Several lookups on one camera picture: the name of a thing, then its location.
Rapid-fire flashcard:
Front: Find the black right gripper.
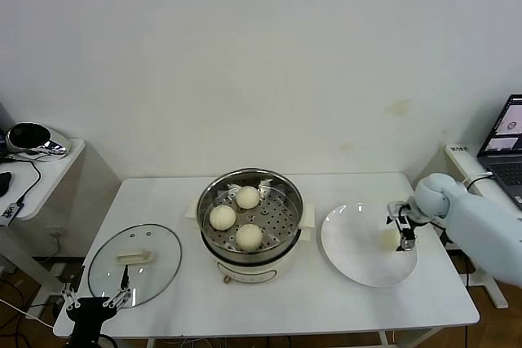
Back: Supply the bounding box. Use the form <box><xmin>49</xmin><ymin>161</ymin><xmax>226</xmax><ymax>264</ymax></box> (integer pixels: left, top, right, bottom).
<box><xmin>385</xmin><ymin>205</ymin><xmax>427</xmax><ymax>252</ymax></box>

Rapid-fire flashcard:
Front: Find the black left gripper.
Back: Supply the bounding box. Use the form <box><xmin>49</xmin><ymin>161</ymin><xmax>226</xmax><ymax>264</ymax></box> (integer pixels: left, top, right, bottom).
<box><xmin>60</xmin><ymin>265</ymin><xmax>132</xmax><ymax>345</ymax></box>

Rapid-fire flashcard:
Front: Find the white steamed baozi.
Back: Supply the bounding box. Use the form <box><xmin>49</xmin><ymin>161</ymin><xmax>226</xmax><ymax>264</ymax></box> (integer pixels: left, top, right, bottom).
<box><xmin>235</xmin><ymin>223</ymin><xmax>264</xmax><ymax>252</ymax></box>
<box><xmin>235</xmin><ymin>186</ymin><xmax>260</xmax><ymax>209</ymax></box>
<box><xmin>209</xmin><ymin>205</ymin><xmax>237</xmax><ymax>231</ymax></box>
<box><xmin>378</xmin><ymin>230</ymin><xmax>403</xmax><ymax>252</ymax></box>

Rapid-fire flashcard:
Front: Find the perforated steel steamer basket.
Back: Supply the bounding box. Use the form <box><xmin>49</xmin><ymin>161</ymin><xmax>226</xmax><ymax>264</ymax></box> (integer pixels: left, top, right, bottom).
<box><xmin>185</xmin><ymin>167</ymin><xmax>317</xmax><ymax>267</ymax></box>

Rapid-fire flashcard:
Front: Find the white round plate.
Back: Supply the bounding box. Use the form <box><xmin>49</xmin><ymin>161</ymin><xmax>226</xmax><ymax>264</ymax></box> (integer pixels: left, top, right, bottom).
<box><xmin>320</xmin><ymin>201</ymin><xmax>419</xmax><ymax>289</ymax></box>

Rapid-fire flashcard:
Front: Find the glass pot lid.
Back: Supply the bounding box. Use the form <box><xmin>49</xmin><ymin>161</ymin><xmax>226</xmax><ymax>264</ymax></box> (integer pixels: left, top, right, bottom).
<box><xmin>86</xmin><ymin>223</ymin><xmax>183</xmax><ymax>310</ymax></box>

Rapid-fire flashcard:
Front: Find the white side table with sticker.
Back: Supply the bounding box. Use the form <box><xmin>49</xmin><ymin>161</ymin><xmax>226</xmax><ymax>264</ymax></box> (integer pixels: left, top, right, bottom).
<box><xmin>409</xmin><ymin>142</ymin><xmax>522</xmax><ymax>311</ymax></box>

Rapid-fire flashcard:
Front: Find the dark grey open laptop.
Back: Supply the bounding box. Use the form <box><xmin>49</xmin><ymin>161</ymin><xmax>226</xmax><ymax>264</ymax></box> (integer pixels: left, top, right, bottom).
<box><xmin>475</xmin><ymin>94</ymin><xmax>522</xmax><ymax>214</ymax></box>

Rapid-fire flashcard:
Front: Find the white electric cooking pot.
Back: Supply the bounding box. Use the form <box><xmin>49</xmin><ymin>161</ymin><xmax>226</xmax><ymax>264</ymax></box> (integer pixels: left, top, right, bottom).
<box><xmin>198</xmin><ymin>225</ymin><xmax>313</xmax><ymax>286</ymax></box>

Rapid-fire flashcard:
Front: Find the shiny chrome helmet-shaped device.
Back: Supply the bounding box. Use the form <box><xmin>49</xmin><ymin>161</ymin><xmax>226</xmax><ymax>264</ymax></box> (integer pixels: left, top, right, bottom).
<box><xmin>5</xmin><ymin>121</ymin><xmax>69</xmax><ymax>164</ymax></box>

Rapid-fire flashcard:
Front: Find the black open laptop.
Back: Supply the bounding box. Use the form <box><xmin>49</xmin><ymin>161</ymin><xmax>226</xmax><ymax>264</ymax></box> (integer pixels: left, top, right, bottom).
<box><xmin>0</xmin><ymin>101</ymin><xmax>8</xmax><ymax>161</ymax></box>

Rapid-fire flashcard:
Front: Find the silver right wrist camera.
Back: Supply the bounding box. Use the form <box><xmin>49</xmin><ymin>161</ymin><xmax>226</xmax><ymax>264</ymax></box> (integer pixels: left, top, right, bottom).
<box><xmin>386</xmin><ymin>200</ymin><xmax>411</xmax><ymax>221</ymax></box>

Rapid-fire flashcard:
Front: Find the white floor cable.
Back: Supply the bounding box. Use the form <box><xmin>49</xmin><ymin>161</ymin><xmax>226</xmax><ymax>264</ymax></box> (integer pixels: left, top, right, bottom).
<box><xmin>0</xmin><ymin>298</ymin><xmax>56</xmax><ymax>331</ymax></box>

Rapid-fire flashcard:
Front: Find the thin black desk cable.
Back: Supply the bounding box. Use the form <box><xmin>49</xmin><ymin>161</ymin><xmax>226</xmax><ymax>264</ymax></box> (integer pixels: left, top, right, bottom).
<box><xmin>0</xmin><ymin>158</ymin><xmax>42</xmax><ymax>205</ymax></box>

